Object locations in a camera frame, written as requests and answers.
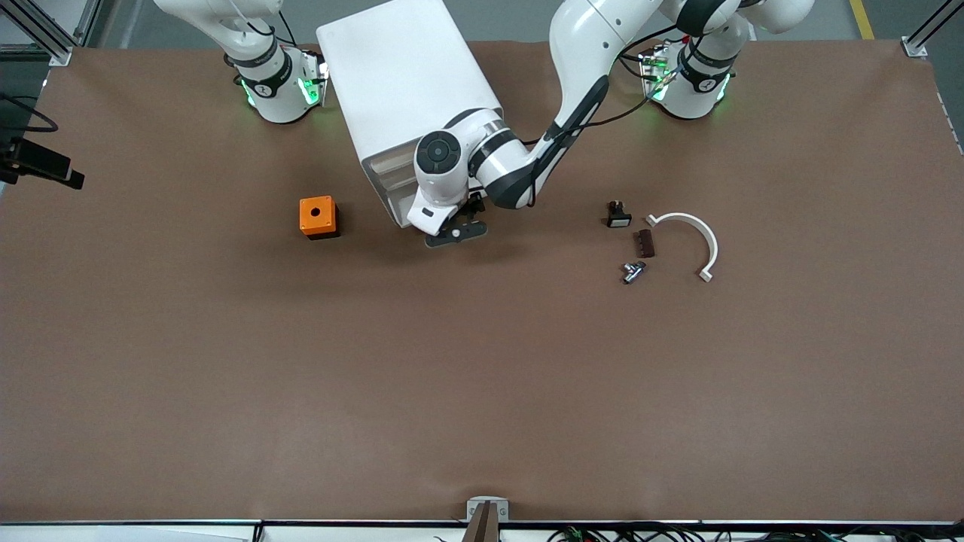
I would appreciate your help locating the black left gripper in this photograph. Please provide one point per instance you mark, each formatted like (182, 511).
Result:
(475, 205)

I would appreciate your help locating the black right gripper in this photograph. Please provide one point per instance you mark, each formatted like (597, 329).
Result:
(41, 160)

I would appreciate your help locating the white plastic drawer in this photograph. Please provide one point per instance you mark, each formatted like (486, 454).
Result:
(395, 188)
(392, 165)
(399, 209)

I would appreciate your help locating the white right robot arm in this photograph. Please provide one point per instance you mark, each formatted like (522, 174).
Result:
(282, 105)

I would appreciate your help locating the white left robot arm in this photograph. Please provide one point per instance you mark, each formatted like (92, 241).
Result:
(580, 45)

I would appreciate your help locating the orange box with hole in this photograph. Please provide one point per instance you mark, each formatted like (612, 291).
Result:
(316, 214)

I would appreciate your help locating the silver metal tee fitting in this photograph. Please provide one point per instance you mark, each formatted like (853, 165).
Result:
(634, 272)

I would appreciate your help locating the brown cylindrical part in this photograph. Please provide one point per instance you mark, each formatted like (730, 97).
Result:
(644, 244)

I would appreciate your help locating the brown table cover sheet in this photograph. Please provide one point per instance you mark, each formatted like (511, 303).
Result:
(226, 376)

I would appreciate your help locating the aluminium frame post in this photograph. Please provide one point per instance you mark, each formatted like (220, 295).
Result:
(930, 30)
(45, 34)

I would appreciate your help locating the black push button switch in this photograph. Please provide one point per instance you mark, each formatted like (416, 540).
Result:
(619, 217)

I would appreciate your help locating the grey metal table bracket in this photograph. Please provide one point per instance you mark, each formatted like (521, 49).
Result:
(488, 508)

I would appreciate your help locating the white table edge rail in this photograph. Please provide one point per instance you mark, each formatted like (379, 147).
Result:
(151, 531)

